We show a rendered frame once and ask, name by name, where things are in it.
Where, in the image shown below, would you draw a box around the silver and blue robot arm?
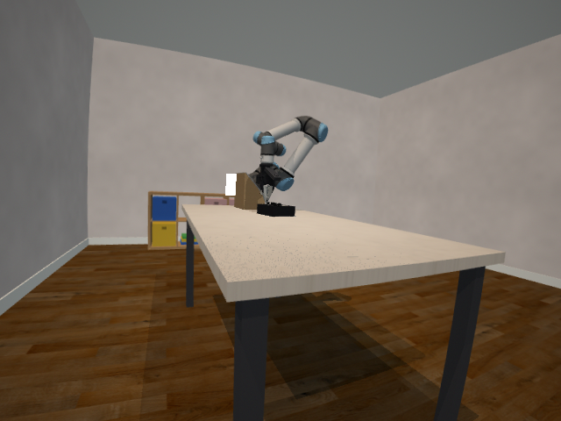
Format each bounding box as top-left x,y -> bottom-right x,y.
253,116 -> 328,191

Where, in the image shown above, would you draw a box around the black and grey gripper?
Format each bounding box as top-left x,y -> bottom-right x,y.
256,163 -> 275,203

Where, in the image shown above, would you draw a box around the black lighting desk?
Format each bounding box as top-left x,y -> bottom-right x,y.
257,202 -> 295,217

